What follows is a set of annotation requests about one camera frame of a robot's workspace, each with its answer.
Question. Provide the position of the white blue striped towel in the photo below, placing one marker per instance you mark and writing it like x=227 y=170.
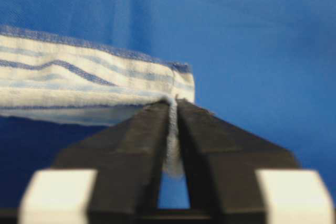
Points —
x=65 y=80

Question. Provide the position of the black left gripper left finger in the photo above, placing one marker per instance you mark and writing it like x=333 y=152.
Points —
x=128 y=158

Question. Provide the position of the blue table cloth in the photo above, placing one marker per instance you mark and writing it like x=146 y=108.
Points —
x=267 y=66

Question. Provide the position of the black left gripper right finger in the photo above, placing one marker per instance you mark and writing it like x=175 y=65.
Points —
x=220 y=161

